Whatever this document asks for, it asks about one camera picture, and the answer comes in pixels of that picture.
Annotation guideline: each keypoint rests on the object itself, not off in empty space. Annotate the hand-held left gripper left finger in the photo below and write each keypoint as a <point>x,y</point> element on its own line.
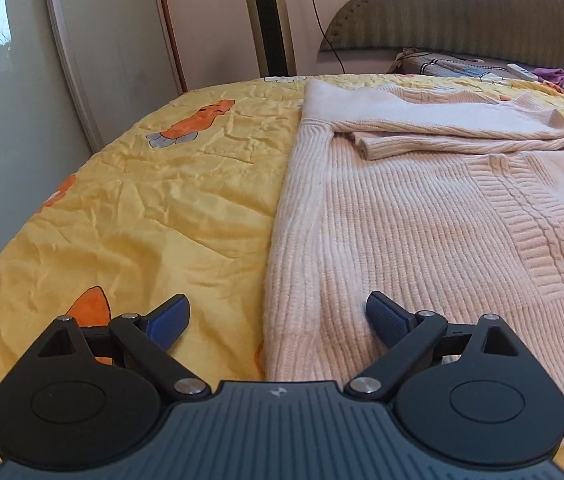
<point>169,321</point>

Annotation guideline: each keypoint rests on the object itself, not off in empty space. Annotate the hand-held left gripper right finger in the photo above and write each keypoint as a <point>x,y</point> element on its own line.
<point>384,316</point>

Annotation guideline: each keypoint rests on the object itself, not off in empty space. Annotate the pink knit sweater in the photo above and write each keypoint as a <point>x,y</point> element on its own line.
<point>411,235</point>

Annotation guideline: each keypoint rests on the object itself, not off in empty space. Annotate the yellow carrot-print blanket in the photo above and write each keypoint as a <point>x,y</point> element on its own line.
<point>162,210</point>

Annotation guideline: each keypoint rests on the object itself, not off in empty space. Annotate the patterned pillow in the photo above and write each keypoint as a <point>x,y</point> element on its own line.
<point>441,66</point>

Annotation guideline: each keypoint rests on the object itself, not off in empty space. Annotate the white remote control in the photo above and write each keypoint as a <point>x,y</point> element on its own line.
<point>521,71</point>

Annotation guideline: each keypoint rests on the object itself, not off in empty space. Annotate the floral sliding wardrobe doors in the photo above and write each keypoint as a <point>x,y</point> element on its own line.
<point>112,35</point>

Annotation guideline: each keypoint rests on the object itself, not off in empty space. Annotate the purple cloth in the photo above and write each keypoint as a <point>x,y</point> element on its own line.
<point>556,77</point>

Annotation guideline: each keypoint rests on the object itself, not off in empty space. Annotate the grey-green padded headboard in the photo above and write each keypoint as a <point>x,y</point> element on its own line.
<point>461,10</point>

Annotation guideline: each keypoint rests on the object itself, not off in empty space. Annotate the gold tower air conditioner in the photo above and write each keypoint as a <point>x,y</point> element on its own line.
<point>267,20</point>

